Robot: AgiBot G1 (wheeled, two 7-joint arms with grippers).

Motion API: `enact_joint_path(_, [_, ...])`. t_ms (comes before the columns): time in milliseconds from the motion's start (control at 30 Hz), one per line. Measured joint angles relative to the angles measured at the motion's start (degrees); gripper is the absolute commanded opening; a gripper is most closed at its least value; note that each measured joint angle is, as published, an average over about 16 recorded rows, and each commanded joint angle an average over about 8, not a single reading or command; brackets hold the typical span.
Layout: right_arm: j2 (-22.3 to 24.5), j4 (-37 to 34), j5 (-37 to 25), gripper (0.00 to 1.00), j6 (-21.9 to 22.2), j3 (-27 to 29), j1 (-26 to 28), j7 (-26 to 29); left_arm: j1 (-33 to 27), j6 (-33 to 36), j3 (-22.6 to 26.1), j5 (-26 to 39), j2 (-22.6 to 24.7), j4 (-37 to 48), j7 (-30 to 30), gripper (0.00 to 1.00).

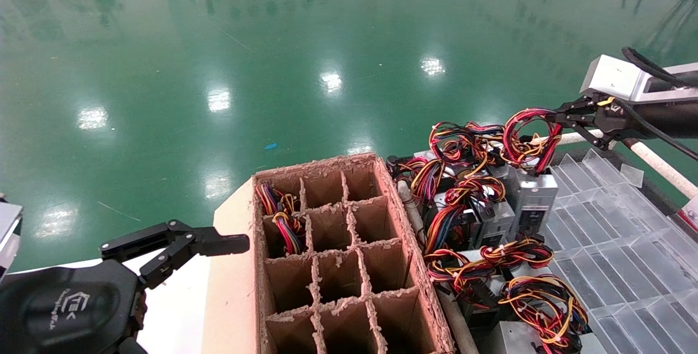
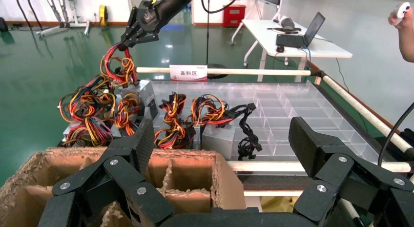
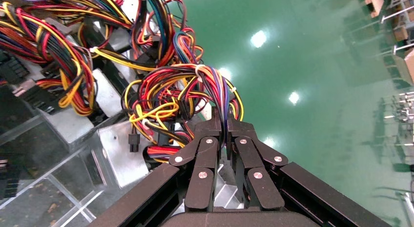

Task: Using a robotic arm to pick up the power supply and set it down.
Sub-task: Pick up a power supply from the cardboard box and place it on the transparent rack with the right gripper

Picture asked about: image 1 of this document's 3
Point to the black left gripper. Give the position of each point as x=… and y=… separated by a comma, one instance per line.
x=65, y=310

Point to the cardboard box with dividers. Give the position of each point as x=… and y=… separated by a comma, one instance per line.
x=381, y=223

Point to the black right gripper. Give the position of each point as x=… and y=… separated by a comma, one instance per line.
x=660, y=120

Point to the white and red sign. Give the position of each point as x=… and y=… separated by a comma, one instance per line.
x=690, y=212

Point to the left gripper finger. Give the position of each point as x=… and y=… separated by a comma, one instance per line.
x=218, y=244

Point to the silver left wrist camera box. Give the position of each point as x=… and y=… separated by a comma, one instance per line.
x=8, y=234

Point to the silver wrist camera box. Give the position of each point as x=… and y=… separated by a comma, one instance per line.
x=605, y=78
x=8, y=234

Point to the clear plastic divided tray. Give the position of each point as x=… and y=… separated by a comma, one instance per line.
x=627, y=266

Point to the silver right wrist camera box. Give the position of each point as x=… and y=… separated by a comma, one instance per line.
x=605, y=78

